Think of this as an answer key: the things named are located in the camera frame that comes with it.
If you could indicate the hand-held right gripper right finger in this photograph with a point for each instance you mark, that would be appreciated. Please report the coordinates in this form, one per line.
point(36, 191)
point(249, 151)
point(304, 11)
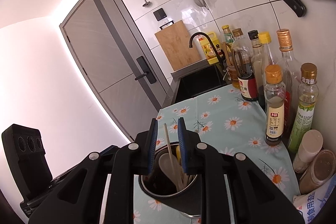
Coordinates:
point(182, 145)

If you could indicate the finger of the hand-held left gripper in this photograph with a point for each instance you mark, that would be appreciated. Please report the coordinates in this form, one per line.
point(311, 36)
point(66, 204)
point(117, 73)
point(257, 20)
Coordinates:
point(109, 151)

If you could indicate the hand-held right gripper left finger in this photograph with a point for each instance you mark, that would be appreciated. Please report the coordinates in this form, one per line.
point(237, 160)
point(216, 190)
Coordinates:
point(153, 145)

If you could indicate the single pale chopstick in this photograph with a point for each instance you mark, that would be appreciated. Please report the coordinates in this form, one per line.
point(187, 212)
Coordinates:
point(170, 146)

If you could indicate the white ceramic spoon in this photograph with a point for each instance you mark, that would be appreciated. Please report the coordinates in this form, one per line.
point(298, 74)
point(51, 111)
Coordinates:
point(166, 163)

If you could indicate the bundle of wooden chopsticks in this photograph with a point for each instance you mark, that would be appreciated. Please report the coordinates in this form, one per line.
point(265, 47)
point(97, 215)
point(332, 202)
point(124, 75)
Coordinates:
point(185, 180)

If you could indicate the black cylindrical utensil holder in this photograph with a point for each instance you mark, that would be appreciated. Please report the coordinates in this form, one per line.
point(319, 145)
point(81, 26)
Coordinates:
point(181, 207)

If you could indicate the daisy print blue tablecloth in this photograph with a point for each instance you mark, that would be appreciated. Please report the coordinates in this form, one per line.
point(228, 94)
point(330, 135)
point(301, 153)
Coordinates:
point(225, 113)

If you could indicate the black kitchen sink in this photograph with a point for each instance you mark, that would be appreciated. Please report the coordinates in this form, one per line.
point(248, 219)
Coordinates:
point(199, 82)

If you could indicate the soy sauce bottle red label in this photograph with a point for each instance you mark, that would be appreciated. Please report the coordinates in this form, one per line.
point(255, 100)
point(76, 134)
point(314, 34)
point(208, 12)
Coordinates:
point(248, 87)

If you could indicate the small sesame oil bottle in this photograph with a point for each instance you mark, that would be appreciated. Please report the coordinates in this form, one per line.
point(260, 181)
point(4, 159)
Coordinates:
point(275, 121)

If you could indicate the yellow oil jug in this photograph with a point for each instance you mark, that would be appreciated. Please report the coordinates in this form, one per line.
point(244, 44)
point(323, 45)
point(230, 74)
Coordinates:
point(208, 49)

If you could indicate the wooden cutting board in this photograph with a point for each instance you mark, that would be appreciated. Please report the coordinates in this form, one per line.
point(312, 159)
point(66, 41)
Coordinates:
point(178, 45)

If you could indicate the grey door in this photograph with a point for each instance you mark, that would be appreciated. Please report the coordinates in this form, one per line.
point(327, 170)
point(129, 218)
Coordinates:
point(105, 50)

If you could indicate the black kitchen faucet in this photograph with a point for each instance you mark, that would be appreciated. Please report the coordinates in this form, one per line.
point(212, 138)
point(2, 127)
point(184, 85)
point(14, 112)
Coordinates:
point(195, 36)

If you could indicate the dark cap sauce bottle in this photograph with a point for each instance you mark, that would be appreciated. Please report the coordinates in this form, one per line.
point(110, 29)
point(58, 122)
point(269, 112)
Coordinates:
point(256, 56)

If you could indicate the cooking oil bottle yellow cap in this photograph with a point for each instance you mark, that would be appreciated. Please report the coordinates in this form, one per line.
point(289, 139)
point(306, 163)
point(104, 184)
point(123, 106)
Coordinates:
point(227, 37)

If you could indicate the green label oil bottle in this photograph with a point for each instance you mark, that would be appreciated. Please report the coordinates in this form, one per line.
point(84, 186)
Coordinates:
point(302, 119)

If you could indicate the white spice jar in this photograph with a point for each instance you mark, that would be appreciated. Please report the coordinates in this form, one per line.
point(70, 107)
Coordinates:
point(309, 145)

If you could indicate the clear bottle yellow cap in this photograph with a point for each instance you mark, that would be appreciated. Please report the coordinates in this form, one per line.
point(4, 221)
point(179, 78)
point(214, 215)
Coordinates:
point(265, 39)

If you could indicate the brown spice jar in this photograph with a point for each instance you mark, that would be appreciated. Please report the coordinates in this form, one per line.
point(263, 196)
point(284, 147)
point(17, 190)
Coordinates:
point(315, 174)

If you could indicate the tall clear bottle gold cap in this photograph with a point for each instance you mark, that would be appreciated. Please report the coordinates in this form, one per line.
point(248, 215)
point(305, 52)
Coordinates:
point(286, 56)

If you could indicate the blue white salt bag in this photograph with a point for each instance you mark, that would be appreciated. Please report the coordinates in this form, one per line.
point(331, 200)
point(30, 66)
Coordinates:
point(312, 209)

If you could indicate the black wall switch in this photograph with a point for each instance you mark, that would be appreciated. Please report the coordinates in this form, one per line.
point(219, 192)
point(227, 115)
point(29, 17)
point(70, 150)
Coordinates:
point(159, 14)

